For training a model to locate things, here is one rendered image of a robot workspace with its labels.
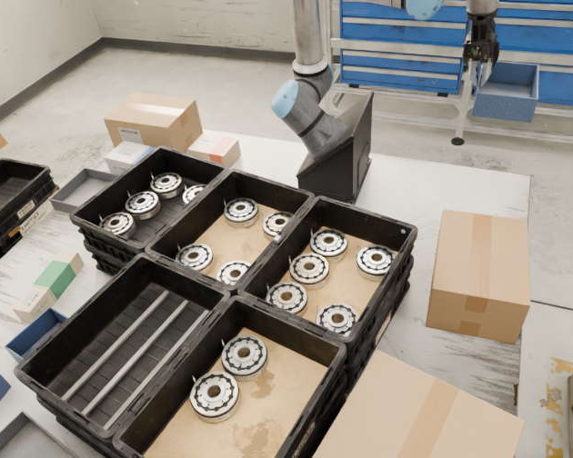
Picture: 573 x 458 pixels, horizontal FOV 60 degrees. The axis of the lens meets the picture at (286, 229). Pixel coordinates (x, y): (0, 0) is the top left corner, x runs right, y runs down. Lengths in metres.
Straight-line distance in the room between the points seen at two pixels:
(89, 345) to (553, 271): 2.03
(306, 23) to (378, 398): 1.07
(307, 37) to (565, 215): 1.80
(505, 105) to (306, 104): 0.57
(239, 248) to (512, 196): 0.94
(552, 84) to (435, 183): 1.44
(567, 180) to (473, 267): 1.90
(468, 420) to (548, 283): 1.58
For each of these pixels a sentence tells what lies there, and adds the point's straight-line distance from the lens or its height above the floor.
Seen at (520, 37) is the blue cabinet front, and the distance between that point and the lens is 3.01.
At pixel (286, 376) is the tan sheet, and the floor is 0.83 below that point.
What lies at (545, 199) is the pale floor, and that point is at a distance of 2.99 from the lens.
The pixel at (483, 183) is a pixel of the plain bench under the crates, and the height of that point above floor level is 0.70.
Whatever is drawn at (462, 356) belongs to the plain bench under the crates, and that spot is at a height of 0.70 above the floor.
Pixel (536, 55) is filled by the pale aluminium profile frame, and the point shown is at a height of 0.60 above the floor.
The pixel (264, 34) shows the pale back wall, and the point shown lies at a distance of 4.34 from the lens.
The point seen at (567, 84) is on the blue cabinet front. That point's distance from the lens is 3.13.
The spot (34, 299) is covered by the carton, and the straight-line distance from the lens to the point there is 1.60.
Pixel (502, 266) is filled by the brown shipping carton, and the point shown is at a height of 0.86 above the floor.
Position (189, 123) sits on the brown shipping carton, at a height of 0.79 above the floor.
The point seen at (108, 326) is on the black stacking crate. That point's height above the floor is 0.83.
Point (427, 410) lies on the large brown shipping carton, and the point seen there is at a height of 0.90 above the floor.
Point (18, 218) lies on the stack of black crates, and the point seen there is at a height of 0.50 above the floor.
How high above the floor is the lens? 1.81
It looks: 43 degrees down
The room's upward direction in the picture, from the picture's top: 7 degrees counter-clockwise
